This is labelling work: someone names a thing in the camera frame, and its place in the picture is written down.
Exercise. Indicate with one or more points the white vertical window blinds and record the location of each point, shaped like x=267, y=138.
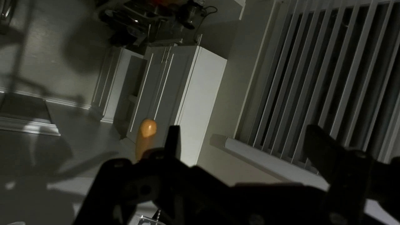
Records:
x=329, y=70

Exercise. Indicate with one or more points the tall white kitchen cabinet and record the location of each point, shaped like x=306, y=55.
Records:
x=187, y=88

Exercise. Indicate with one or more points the small orange object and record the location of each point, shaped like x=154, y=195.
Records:
x=147, y=130

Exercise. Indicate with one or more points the dark countertop appliances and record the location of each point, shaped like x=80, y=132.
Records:
x=157, y=19

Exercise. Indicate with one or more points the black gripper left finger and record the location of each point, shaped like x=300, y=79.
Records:
x=172, y=144

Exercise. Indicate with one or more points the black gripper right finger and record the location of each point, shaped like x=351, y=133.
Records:
x=332, y=160

